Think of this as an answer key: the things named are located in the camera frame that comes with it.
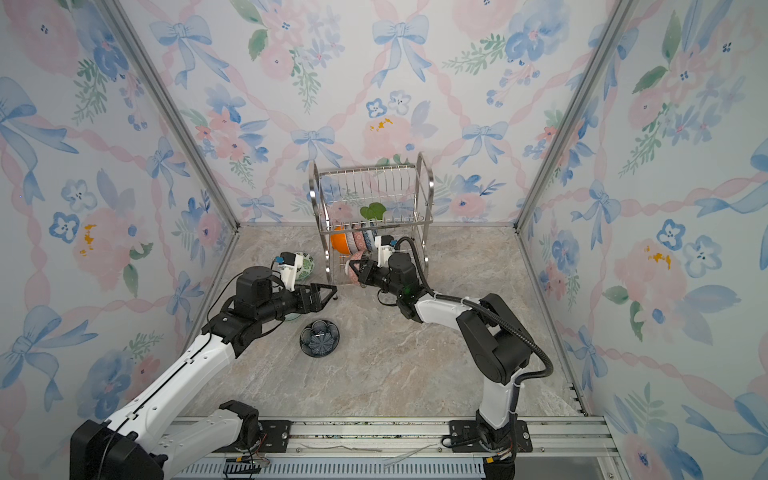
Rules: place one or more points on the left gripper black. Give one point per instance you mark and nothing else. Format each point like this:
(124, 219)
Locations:
(318, 304)

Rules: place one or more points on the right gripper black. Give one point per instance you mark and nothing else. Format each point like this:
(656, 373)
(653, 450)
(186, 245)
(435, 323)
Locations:
(368, 277)

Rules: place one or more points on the white bowl orange outside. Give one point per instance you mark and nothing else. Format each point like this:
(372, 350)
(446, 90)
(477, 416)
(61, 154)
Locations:
(340, 243)

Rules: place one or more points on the stainless steel dish rack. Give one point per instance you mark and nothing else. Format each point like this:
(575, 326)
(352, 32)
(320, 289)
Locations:
(352, 206)

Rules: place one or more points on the black white floral bowl front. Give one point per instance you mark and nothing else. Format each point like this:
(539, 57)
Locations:
(355, 265)

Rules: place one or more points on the black white floral bowl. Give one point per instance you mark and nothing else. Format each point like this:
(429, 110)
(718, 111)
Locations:
(359, 241)
(355, 265)

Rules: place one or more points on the blue white patterned plate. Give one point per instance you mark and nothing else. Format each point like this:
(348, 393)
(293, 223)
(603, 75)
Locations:
(369, 237)

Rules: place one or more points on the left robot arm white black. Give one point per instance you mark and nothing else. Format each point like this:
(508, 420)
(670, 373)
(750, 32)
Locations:
(132, 443)

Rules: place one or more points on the green leaf-shaped dish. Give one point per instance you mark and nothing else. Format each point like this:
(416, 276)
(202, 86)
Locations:
(374, 211)

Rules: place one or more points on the green leaf pattern bowl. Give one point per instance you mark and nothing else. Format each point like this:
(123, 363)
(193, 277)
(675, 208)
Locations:
(306, 269)

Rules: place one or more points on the dark blue flower bowl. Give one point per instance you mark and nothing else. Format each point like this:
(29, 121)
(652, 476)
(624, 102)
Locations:
(319, 339)

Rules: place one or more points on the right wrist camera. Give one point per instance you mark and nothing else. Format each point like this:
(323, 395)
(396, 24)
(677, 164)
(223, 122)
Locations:
(384, 248)

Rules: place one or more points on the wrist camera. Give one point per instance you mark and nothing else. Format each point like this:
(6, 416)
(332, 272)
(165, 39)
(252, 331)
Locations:
(384, 248)
(290, 266)

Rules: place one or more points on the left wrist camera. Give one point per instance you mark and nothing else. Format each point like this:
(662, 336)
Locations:
(290, 266)

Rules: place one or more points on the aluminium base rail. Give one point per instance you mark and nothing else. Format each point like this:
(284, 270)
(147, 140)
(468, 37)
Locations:
(417, 448)

